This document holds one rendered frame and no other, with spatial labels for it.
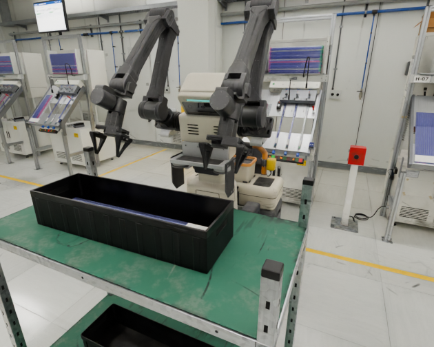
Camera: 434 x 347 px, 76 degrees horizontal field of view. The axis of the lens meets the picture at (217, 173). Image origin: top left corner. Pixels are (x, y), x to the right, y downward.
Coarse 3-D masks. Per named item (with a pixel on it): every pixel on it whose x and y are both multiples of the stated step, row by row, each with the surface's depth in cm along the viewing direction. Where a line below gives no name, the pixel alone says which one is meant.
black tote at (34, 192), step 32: (32, 192) 80; (64, 192) 91; (96, 192) 94; (128, 192) 88; (160, 192) 83; (64, 224) 79; (96, 224) 73; (128, 224) 68; (160, 224) 64; (224, 224) 70; (160, 256) 68; (192, 256) 63
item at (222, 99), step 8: (216, 88) 75; (224, 88) 74; (248, 88) 80; (216, 96) 74; (224, 96) 73; (232, 96) 78; (240, 96) 80; (248, 96) 83; (216, 104) 74; (224, 104) 73; (232, 104) 75; (224, 112) 75; (232, 112) 78
